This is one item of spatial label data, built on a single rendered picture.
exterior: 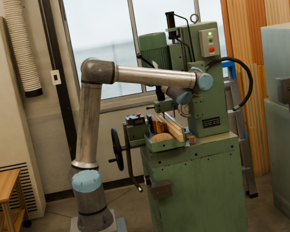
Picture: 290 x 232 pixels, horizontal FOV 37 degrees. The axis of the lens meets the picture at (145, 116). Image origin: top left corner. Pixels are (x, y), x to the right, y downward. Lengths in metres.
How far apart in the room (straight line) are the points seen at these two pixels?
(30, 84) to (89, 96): 1.67
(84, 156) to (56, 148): 1.86
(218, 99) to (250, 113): 1.28
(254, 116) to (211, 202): 1.41
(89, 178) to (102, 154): 2.00
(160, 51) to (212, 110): 0.51
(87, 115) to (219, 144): 0.91
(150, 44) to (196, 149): 0.71
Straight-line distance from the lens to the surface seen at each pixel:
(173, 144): 2.54
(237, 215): 2.95
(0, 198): 3.28
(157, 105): 2.75
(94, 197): 2.18
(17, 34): 3.84
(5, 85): 3.78
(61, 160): 4.19
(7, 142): 3.88
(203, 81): 2.25
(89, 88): 2.23
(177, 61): 2.71
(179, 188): 2.74
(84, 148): 2.29
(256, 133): 4.03
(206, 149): 2.71
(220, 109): 2.80
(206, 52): 2.65
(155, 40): 2.65
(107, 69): 2.10
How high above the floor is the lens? 1.64
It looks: 14 degrees down
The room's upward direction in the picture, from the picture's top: 9 degrees counter-clockwise
